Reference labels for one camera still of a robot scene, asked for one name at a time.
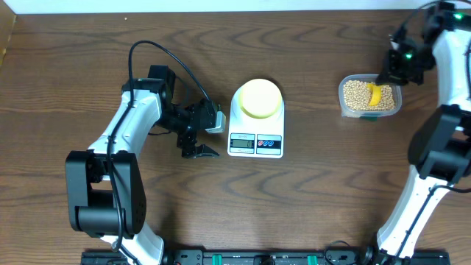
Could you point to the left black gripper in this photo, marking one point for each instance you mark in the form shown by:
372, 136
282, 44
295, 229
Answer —
186, 141

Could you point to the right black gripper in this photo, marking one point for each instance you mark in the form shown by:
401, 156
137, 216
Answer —
392, 75

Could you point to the yellow scoop spoon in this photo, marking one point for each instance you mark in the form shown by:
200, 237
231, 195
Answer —
376, 94

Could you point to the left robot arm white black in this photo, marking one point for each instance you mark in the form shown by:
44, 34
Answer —
106, 197

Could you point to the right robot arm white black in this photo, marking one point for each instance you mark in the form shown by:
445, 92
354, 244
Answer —
437, 160

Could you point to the white digital kitchen scale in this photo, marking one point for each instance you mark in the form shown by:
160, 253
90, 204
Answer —
255, 138

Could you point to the yellow plastic bowl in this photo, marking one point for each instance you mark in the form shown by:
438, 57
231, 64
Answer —
259, 98

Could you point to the clear plastic container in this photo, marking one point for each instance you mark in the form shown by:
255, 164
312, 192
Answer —
347, 112

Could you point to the pile of soybeans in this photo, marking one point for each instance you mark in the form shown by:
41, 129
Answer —
357, 96

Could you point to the green tape label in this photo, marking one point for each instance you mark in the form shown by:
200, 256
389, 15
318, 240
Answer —
369, 118

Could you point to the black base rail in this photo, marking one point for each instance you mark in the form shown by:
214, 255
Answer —
198, 257

